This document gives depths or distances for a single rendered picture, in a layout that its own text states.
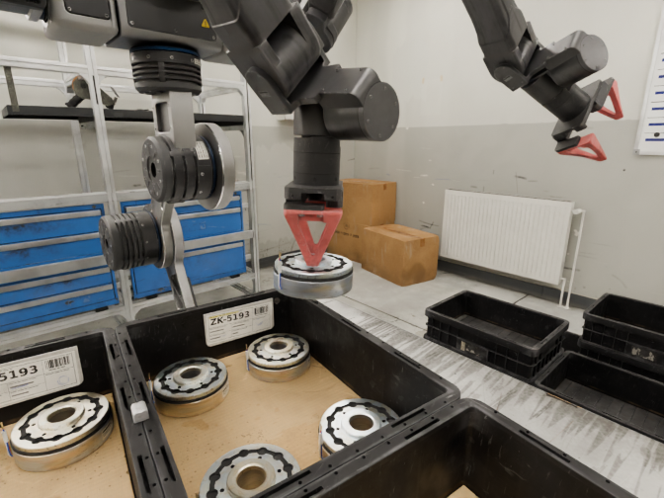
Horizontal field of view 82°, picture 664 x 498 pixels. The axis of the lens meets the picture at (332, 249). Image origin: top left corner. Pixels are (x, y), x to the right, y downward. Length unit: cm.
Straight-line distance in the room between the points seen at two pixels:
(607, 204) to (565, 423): 248
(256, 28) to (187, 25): 52
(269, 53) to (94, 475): 49
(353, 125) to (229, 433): 41
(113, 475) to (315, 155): 43
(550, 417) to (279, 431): 52
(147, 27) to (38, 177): 235
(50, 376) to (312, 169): 46
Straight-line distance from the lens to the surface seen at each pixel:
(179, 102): 89
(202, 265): 257
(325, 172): 45
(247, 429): 57
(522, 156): 339
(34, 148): 314
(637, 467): 84
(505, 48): 76
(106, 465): 57
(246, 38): 41
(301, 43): 44
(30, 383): 68
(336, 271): 47
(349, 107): 40
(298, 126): 46
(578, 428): 87
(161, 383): 63
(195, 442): 56
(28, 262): 234
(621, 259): 327
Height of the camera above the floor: 119
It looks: 16 degrees down
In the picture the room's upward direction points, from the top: straight up
